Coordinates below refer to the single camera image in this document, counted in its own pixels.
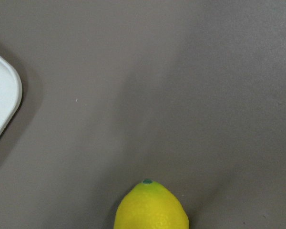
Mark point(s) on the yellow lemon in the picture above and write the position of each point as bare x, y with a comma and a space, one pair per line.
149, 205

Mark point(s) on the white rabbit tray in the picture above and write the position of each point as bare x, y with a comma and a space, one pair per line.
10, 93

